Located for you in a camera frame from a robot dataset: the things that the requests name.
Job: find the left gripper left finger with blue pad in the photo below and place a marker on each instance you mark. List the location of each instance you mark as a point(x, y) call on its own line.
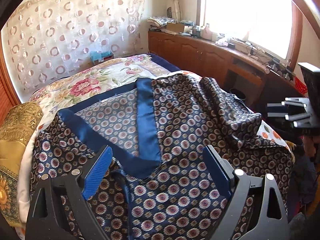
point(47, 218)

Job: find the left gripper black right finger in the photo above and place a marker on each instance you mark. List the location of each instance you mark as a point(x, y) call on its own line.
point(269, 220)

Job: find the navy patterned silk shirt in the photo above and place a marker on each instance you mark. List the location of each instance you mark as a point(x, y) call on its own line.
point(157, 185)

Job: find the person's right hand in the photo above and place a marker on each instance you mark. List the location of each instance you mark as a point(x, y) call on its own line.
point(309, 144)

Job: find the red basket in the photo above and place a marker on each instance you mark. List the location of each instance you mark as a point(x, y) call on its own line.
point(301, 87)

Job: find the orange-print white bedsheet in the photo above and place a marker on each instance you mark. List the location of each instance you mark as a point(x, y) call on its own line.
point(268, 133)

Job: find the wooden window cabinet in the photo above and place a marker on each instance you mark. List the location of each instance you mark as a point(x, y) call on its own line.
point(230, 68)

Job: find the gold patterned pillow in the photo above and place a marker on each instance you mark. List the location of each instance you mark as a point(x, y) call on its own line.
point(16, 131)

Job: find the floral quilt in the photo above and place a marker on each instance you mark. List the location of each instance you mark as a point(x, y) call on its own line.
point(98, 79)

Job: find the teal box on bed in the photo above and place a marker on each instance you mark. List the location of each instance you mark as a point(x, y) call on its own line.
point(100, 57)

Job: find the cardboard box on cabinet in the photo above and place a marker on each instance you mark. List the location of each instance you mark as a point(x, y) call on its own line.
point(178, 27)

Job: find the white circle-pattern curtain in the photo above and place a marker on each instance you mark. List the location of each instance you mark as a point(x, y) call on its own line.
point(46, 40)

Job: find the folded patterned cloth stack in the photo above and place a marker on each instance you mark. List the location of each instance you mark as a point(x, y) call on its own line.
point(160, 22)

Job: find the window with wooden frame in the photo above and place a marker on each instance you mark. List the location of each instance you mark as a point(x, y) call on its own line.
point(276, 26)

